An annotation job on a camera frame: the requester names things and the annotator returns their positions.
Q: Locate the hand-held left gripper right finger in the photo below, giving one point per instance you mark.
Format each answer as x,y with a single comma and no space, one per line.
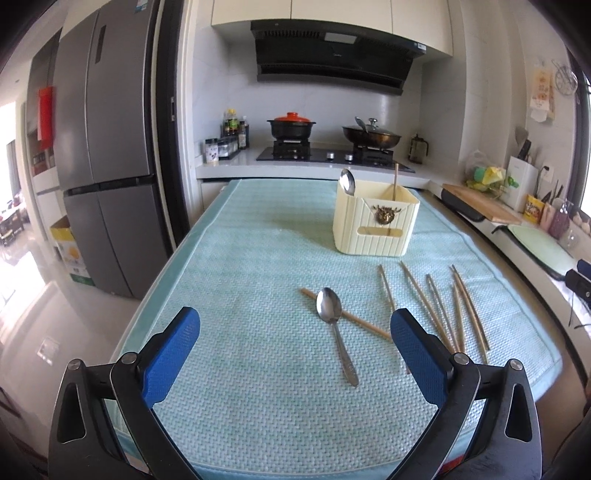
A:
415,355

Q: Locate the hanging printed paper pack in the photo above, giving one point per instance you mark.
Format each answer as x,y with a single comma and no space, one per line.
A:
541,92

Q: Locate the black range hood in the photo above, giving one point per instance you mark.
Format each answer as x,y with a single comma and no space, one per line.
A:
323,60

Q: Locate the teal woven table mat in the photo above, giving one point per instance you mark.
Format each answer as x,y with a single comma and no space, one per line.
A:
258,258

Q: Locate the clear plastic bag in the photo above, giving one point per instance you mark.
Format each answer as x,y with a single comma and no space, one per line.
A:
480,166

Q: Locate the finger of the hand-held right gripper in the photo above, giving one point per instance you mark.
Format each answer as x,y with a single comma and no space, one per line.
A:
579,279

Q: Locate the black gas stove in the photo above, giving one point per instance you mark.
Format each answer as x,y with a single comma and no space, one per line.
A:
318,154

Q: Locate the yellow canister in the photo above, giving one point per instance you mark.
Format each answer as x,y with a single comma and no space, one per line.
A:
535,210

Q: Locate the row of seasoning bottles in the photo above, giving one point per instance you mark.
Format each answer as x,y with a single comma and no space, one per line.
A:
227,147

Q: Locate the yellow cap sauce bottle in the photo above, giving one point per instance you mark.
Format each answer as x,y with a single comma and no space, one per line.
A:
231,124

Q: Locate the wooden cutting board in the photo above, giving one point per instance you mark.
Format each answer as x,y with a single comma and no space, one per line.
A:
480,203

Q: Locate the cream ribbed utensil holder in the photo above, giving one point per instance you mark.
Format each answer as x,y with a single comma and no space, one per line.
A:
369,240

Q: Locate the pink utensil cup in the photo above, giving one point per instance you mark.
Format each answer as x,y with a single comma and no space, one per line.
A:
547,219

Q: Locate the light green board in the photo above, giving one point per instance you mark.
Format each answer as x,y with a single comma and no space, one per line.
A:
540,249

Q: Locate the glass french press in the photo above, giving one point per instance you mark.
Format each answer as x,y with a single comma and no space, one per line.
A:
417,150

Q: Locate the steel spoon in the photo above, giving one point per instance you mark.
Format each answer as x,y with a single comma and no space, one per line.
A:
328,304
347,180

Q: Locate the black clay pot red lid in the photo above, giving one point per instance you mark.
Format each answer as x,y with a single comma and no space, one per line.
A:
290,129

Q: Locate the grey spatula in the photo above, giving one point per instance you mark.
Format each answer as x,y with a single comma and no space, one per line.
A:
521,136

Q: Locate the white labelled spice jar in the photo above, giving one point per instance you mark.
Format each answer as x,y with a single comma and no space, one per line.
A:
211,152

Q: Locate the cardboard box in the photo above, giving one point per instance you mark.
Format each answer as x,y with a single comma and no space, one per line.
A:
74,254

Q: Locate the white knife block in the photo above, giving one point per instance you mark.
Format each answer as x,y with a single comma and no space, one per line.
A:
521,184

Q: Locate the dark sauce bottle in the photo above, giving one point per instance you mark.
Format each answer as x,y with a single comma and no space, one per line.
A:
244,134

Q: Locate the white wall socket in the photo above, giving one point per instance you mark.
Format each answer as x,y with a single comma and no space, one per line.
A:
545,174

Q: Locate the wok with glass lid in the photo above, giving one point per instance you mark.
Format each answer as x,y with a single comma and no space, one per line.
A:
371,136

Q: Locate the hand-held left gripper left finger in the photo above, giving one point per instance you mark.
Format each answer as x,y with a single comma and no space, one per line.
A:
175,350

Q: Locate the red hanging cloth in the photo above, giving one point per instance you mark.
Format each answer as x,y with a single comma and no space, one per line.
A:
45,117

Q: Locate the grey refrigerator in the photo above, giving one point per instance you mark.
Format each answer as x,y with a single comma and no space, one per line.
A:
115,138

